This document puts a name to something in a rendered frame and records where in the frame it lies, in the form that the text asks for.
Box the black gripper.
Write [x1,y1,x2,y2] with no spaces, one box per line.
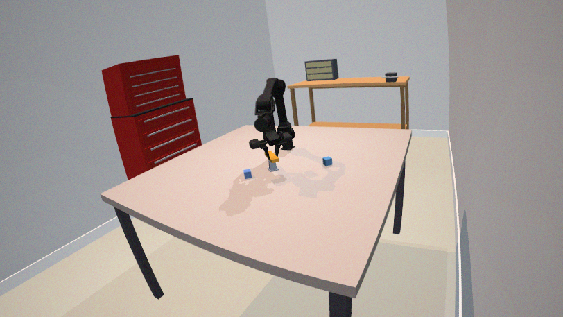
[249,125,293,159]

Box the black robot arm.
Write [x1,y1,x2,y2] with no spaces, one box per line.
[254,78,295,151]

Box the orange bar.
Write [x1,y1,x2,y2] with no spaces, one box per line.
[268,151,279,163]

